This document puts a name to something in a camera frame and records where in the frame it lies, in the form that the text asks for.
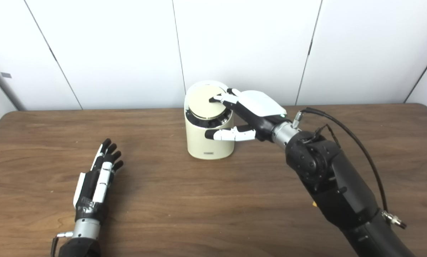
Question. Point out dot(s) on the round cream bin lid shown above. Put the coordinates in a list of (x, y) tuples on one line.
[(201, 101)]

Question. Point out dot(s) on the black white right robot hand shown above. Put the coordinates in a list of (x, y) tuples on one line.
[(259, 105)]

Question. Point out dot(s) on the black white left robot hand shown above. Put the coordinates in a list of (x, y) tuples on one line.
[(88, 189)]

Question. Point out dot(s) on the small gray wall tag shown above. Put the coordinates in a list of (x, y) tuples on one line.
[(6, 75)]

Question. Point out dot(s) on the cream-colored desktop bin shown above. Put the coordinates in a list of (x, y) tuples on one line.
[(199, 142)]

